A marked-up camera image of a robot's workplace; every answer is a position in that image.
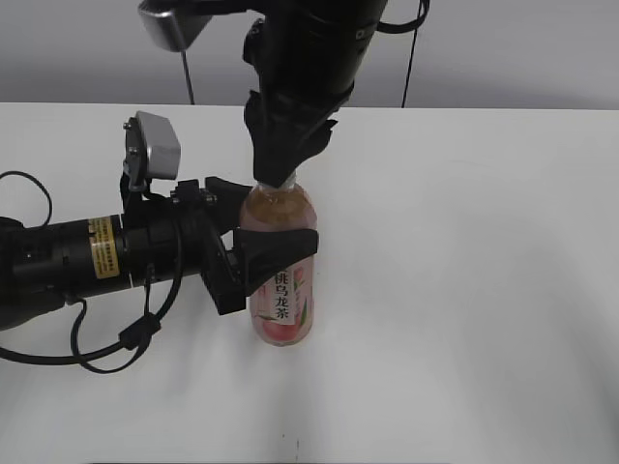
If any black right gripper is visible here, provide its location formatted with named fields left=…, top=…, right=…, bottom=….
left=244, top=72, right=355, bottom=188

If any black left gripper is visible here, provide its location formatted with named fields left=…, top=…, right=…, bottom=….
left=120, top=176, right=319, bottom=315

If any peach oolong tea bottle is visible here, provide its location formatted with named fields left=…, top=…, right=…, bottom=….
left=240, top=174, right=317, bottom=346

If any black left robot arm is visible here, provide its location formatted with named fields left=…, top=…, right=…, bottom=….
left=1, top=177, right=318, bottom=329

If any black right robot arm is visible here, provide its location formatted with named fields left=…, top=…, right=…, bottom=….
left=243, top=1, right=386, bottom=188

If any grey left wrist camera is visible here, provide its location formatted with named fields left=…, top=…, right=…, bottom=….
left=123, top=110, right=181, bottom=191

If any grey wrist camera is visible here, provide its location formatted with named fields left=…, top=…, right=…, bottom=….
left=123, top=110, right=181, bottom=191
left=137, top=1, right=212, bottom=52

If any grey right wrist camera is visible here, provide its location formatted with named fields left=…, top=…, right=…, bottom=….
left=137, top=1, right=212, bottom=52

